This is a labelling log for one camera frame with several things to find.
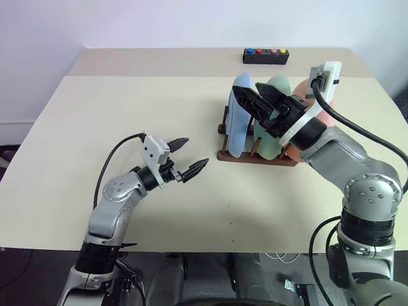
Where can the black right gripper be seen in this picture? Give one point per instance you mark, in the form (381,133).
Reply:
(287,114)

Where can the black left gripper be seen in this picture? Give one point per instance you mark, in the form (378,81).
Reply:
(169,173)

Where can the light blue plastic plate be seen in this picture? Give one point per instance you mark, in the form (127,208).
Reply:
(237,134)

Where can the light green plastic plate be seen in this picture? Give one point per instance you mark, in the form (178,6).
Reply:
(267,146)

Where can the brown wooden dish rack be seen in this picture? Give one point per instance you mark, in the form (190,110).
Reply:
(245,157)

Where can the pink red plastic plate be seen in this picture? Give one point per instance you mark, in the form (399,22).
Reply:
(328,119)

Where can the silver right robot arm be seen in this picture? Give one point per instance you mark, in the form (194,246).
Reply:
(350,153)

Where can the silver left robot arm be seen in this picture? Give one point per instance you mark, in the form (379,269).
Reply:
(111,207)

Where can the black button box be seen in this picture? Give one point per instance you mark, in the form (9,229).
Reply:
(264,59)

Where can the dark grey rounded robot shape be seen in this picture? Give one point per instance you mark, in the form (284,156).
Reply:
(167,280)
(248,277)

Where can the dark background furniture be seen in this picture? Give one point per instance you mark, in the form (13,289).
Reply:
(402,106)

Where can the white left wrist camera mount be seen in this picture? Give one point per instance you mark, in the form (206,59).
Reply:
(151,150)

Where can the metal floor bracket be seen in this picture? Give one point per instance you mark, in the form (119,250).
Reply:
(298,290)

